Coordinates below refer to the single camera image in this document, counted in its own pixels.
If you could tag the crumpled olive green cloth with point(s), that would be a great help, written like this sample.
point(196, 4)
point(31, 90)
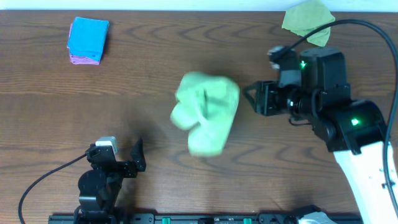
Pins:
point(306, 17)

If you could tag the black mounting rail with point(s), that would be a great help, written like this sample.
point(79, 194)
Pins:
point(148, 218)

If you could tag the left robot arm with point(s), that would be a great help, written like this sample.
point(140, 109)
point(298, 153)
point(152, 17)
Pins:
point(100, 187)

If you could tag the light green cloth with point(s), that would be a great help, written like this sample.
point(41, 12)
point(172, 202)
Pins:
point(206, 107)

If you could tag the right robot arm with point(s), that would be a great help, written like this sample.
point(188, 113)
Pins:
point(313, 89)

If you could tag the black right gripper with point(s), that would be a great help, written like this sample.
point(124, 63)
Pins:
point(265, 98)

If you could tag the folded blue cloth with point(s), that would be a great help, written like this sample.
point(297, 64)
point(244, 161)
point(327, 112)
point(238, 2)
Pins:
point(87, 37)

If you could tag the folded pink cloth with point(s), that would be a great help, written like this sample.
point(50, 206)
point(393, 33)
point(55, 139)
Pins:
point(81, 59)

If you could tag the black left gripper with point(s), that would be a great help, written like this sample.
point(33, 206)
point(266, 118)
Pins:
point(123, 168)

